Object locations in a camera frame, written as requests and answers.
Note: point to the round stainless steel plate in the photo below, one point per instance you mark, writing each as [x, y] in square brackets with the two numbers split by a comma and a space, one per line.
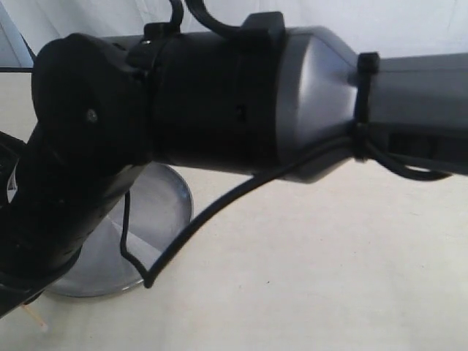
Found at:
[161, 207]

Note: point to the red thin stick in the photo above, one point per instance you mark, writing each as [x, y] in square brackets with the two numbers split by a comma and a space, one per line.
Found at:
[36, 317]

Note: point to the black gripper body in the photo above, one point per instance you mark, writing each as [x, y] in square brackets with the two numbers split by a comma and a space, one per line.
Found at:
[26, 274]

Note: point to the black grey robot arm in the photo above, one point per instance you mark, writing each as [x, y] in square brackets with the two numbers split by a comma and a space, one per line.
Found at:
[259, 99]

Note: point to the dark frame panel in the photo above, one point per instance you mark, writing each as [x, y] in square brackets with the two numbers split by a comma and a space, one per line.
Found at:
[16, 54]

